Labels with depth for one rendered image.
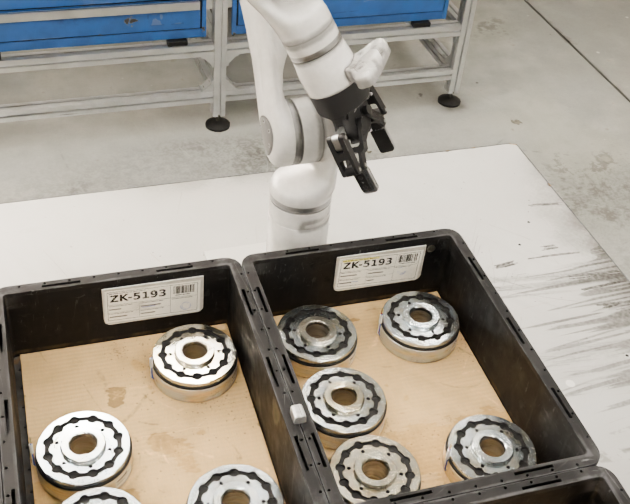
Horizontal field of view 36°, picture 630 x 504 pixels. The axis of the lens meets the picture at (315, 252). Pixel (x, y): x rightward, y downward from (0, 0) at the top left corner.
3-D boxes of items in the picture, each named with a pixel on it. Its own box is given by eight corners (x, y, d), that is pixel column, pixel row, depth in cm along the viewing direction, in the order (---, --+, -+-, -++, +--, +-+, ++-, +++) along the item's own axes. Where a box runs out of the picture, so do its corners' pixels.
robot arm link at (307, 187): (329, 80, 135) (320, 178, 146) (265, 87, 132) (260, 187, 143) (353, 115, 128) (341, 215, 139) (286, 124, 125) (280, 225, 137)
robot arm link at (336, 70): (376, 86, 116) (355, 43, 113) (298, 108, 122) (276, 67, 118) (394, 48, 122) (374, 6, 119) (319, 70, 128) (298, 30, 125)
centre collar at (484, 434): (463, 435, 110) (464, 432, 109) (503, 429, 111) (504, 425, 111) (480, 470, 106) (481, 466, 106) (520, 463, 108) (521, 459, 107)
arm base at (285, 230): (262, 261, 154) (266, 176, 143) (318, 260, 156) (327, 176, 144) (266, 301, 147) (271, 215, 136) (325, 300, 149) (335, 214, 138)
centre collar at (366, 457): (348, 456, 106) (348, 452, 106) (391, 451, 107) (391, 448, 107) (358, 493, 103) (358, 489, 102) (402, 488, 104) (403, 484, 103)
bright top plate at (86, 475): (37, 418, 107) (37, 414, 107) (129, 410, 109) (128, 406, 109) (34, 492, 100) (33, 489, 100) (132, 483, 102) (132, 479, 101)
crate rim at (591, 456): (237, 269, 122) (238, 255, 120) (452, 240, 130) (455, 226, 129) (333, 534, 93) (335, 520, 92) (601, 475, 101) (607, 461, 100)
